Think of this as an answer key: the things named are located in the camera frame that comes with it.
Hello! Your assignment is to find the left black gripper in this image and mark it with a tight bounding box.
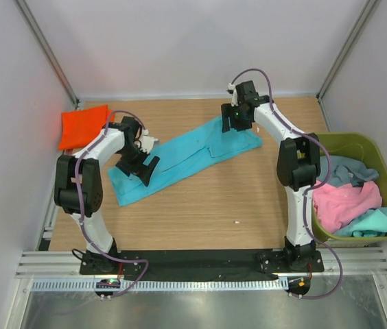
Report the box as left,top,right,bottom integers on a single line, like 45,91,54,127
117,145,159,186

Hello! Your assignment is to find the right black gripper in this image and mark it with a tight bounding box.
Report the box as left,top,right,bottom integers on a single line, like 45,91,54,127
221,102,253,133

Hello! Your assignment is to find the turquoise blue t shirt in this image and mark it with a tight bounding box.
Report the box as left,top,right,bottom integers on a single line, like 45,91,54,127
108,117,263,206

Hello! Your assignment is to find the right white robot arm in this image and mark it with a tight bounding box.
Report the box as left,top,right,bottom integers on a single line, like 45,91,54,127
221,81,320,271

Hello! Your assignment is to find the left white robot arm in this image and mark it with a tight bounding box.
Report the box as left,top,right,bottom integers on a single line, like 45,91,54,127
54,116,160,274

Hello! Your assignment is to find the folded orange t shirt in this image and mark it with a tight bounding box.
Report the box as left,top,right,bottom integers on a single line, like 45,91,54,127
58,105,111,151

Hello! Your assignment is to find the left controller board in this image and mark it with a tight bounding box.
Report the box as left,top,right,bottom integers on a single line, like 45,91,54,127
95,278,121,301

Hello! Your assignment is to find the controller board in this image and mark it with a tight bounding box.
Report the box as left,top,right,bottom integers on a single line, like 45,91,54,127
95,278,121,301
285,277,311,299

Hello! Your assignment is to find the grey blue t shirt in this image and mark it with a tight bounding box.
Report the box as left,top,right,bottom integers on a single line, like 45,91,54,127
327,155,379,187

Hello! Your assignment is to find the pink t shirt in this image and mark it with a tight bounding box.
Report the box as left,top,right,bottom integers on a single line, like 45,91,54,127
312,182,382,234

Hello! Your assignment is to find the light teal t shirt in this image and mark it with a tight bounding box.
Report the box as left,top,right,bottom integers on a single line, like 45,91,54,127
334,207,387,238

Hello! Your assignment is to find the right controller board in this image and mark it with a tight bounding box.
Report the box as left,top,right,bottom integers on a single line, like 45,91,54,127
285,277,311,299

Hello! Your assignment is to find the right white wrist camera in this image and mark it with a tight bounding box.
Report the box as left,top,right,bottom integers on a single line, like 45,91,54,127
227,83,239,107

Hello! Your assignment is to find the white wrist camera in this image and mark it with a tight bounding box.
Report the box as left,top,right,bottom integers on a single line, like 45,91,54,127
139,130,159,154
227,83,239,107

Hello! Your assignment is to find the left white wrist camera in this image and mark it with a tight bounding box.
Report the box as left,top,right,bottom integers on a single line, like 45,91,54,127
139,130,159,154

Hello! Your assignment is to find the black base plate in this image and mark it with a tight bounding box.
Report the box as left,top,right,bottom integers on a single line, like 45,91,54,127
72,249,325,282

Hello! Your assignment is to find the aluminium frame rail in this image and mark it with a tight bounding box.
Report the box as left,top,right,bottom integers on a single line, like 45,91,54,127
15,247,387,278

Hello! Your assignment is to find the slotted cable duct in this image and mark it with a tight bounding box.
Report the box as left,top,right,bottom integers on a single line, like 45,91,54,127
31,278,288,292

